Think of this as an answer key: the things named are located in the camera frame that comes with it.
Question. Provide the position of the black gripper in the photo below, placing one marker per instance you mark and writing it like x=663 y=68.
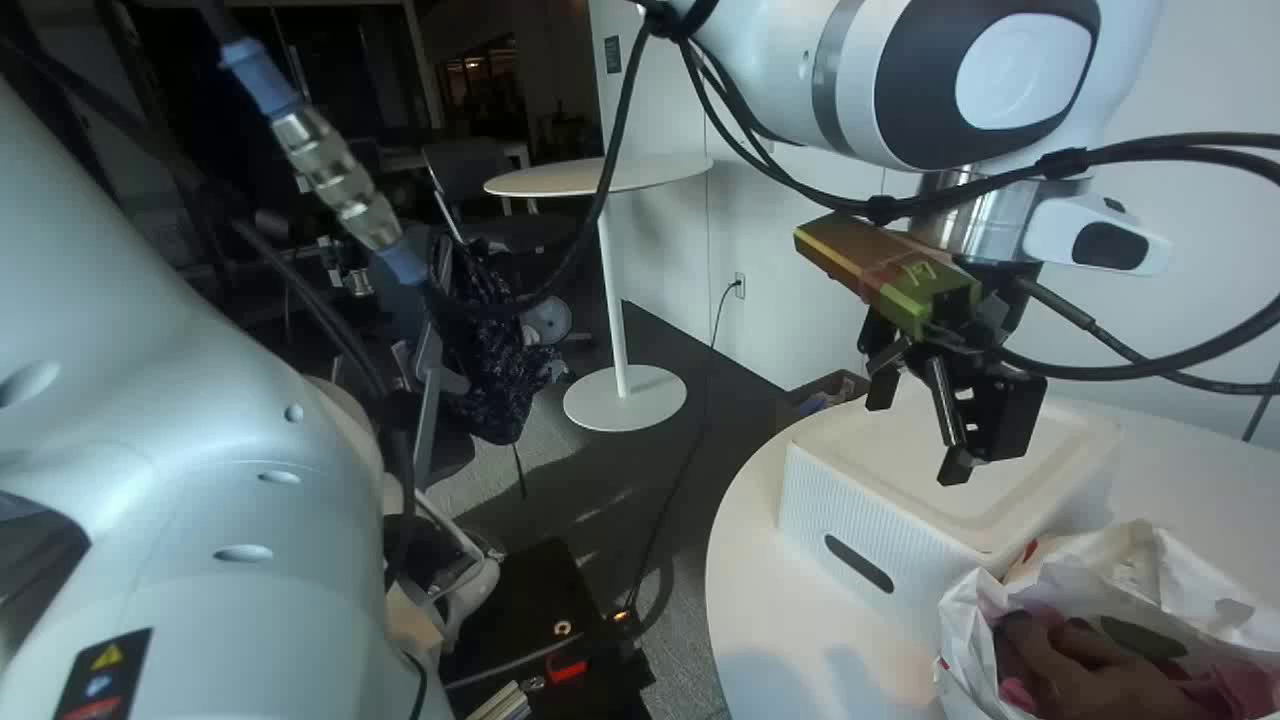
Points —
x=1000 y=400

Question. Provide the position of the brown plush toy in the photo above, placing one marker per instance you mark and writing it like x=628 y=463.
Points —
x=1087 y=674

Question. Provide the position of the dark green plush toy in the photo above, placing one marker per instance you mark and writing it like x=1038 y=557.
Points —
x=1144 y=642

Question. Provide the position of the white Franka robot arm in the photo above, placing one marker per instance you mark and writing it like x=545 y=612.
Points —
x=202 y=467

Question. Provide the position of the white plastic bag red print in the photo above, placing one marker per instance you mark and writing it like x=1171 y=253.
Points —
x=1052 y=586

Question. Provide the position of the white round side table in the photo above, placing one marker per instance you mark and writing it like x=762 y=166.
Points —
x=607 y=182

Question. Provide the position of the dark backpack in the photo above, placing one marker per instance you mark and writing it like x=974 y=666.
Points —
x=498 y=360

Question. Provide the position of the black controller box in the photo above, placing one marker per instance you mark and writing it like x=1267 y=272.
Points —
x=545 y=625

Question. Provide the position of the green gold wrist camera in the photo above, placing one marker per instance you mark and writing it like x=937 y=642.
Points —
x=884 y=264

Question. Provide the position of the white wall outlet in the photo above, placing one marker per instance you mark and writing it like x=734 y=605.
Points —
x=739 y=286

